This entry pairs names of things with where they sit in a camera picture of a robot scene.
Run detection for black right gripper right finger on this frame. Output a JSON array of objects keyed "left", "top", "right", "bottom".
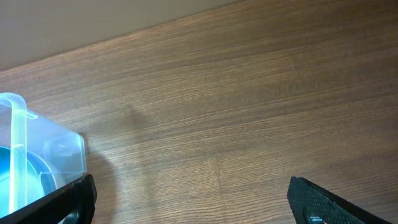
[{"left": 287, "top": 176, "right": 391, "bottom": 224}]

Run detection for blue plastic plate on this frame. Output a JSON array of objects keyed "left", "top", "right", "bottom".
[{"left": 1, "top": 146, "right": 66, "bottom": 217}]

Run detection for clear plastic storage bin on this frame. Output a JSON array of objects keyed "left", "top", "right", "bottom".
[{"left": 1, "top": 93, "right": 87, "bottom": 215}]

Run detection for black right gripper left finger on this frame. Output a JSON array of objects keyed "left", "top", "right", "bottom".
[{"left": 1, "top": 174, "right": 97, "bottom": 224}]

